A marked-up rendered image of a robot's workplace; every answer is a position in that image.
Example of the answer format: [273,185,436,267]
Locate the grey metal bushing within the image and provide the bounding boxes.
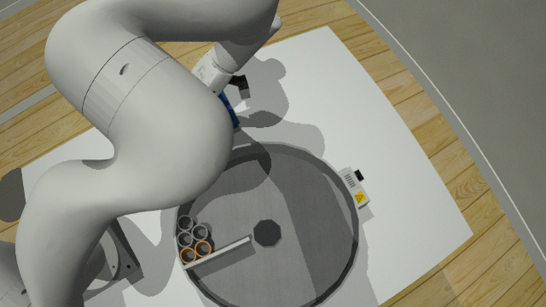
[177,215,196,233]
[177,231,197,249]
[191,224,211,242]

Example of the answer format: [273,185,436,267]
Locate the bronze bushing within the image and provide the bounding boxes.
[195,240,214,258]
[180,247,200,264]

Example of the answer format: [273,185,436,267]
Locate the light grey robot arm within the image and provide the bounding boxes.
[0,0,282,307]

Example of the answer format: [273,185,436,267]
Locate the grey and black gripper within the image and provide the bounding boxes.
[192,50,234,96]

